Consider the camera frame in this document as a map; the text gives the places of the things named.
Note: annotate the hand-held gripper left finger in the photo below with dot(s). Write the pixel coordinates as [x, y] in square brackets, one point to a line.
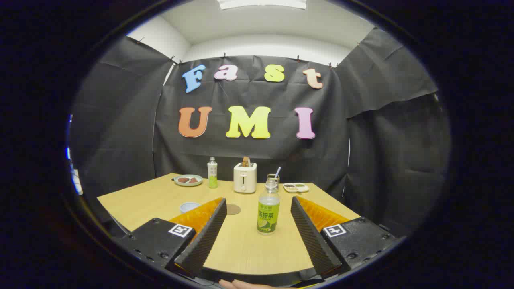
[204, 237]

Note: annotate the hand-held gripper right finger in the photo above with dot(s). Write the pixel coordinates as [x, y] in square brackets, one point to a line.
[311, 237]

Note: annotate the pale blue cup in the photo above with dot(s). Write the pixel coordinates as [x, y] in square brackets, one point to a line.
[188, 207]

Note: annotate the round brown coaster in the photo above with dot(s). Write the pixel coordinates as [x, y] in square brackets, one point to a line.
[234, 209]

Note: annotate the green label juice bottle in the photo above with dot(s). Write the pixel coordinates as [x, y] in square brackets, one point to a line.
[268, 218]

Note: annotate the slim capped green drink bottle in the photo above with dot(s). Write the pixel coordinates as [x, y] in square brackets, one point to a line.
[212, 176]

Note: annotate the wooden table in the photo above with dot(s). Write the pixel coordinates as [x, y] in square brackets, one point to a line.
[245, 249]

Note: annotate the white divided dish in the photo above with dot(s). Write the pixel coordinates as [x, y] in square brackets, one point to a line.
[296, 188]

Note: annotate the pale green plate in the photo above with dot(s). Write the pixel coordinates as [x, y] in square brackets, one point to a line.
[188, 184]

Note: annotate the white toaster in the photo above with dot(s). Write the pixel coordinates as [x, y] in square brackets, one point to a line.
[245, 180]

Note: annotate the brown bread slice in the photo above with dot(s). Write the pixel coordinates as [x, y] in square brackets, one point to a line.
[246, 161]

